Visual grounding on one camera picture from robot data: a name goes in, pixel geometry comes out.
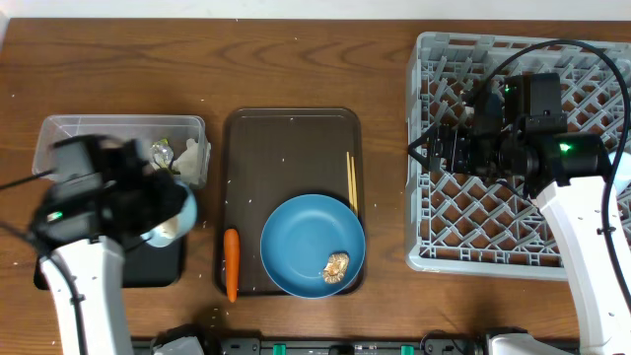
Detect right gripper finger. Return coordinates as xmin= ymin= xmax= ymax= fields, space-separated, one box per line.
xmin=408 ymin=147 xmax=431 ymax=171
xmin=408 ymin=124 xmax=440 ymax=150

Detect white paper napkin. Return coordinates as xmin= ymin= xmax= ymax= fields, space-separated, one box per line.
xmin=172 ymin=138 xmax=211 ymax=188

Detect light blue rice bowl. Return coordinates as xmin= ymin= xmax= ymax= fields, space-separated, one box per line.
xmin=141 ymin=181 xmax=197 ymax=248

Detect snack wrapper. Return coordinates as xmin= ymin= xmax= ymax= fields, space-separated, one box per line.
xmin=150 ymin=138 xmax=179 ymax=175

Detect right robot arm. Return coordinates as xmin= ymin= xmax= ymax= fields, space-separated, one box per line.
xmin=408 ymin=73 xmax=630 ymax=354

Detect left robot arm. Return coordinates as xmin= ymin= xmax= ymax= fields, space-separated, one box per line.
xmin=29 ymin=135 xmax=196 ymax=354

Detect grey plastic dishwasher rack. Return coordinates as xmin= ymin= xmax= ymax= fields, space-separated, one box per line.
xmin=404 ymin=32 xmax=623 ymax=281

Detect brown food scrap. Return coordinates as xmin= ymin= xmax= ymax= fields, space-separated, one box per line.
xmin=322 ymin=252 xmax=350 ymax=284

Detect large blue plate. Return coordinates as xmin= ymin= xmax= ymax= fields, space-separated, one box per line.
xmin=260 ymin=194 xmax=367 ymax=299

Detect dark brown serving tray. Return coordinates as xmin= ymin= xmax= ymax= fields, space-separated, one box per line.
xmin=220 ymin=107 xmax=362 ymax=297

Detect orange carrot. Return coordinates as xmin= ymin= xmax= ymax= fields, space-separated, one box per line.
xmin=224 ymin=229 xmax=241 ymax=303

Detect clear plastic bin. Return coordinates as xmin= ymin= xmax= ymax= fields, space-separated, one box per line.
xmin=32 ymin=114 xmax=210 ymax=175

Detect black rectangular tray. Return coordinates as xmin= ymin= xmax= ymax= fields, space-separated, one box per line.
xmin=33 ymin=236 xmax=187 ymax=291

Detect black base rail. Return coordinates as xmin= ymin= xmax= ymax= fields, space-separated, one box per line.
xmin=132 ymin=336 xmax=487 ymax=355

